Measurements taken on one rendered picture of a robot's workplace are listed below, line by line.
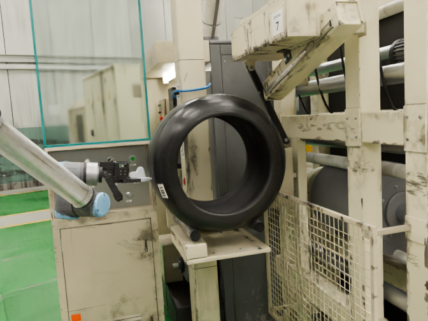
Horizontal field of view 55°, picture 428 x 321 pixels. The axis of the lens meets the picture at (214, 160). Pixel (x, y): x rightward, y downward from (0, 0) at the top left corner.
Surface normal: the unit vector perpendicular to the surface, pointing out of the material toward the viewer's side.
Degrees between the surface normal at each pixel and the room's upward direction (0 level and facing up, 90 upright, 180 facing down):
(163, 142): 73
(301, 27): 90
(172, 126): 62
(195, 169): 90
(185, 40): 90
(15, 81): 90
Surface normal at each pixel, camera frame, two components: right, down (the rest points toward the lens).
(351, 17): 0.24, -0.22
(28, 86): 0.51, 0.06
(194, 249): 0.27, 0.08
